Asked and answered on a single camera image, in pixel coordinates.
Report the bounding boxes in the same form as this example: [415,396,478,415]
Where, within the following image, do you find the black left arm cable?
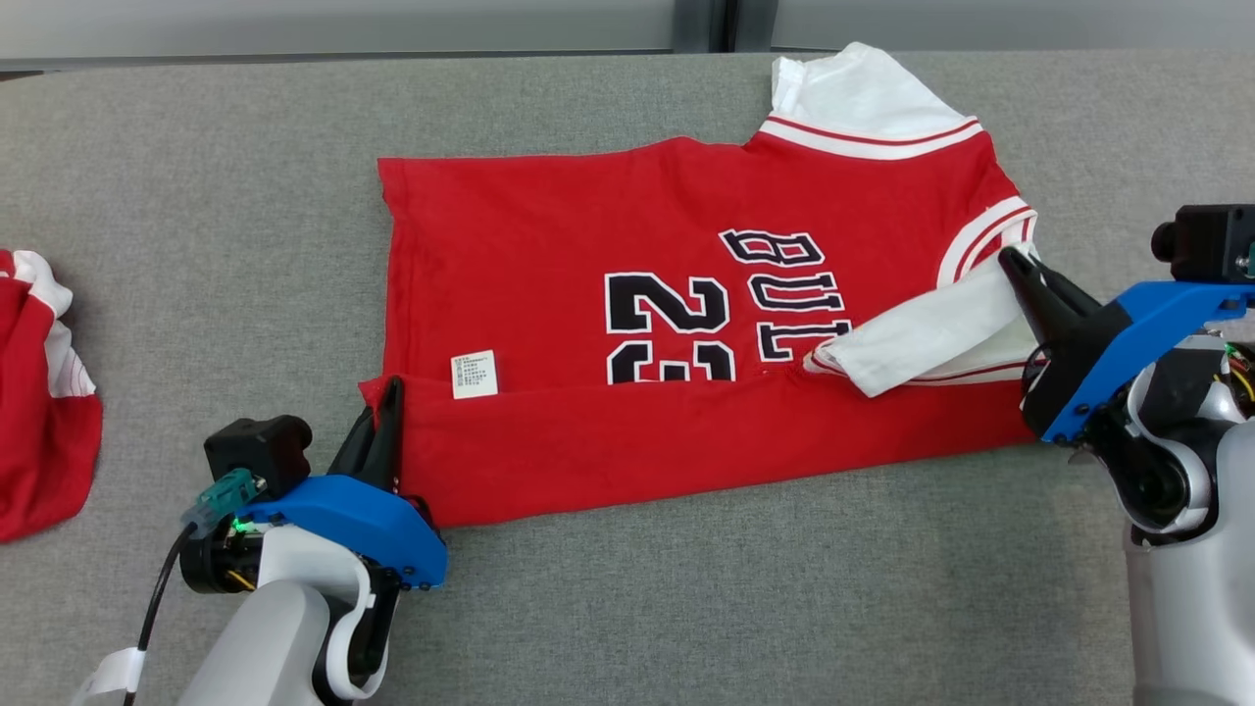
[123,525,197,706]

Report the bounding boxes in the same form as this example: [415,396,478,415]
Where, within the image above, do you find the teal left camera connector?
[181,469,264,538]

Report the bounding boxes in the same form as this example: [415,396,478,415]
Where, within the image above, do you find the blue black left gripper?
[240,378,449,589]

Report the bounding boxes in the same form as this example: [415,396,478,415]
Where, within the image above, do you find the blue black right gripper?
[998,247,1255,444]

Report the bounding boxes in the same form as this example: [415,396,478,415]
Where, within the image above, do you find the red shorts white trim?
[0,248,104,543]

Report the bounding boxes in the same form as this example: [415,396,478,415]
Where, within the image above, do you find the grey fabric padded bench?
[0,49,1255,706]

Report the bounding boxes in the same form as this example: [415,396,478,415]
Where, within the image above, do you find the red basketball jersey white sleeves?
[358,41,1042,530]

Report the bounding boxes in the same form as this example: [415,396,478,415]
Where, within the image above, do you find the white left cable label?
[74,647,146,706]

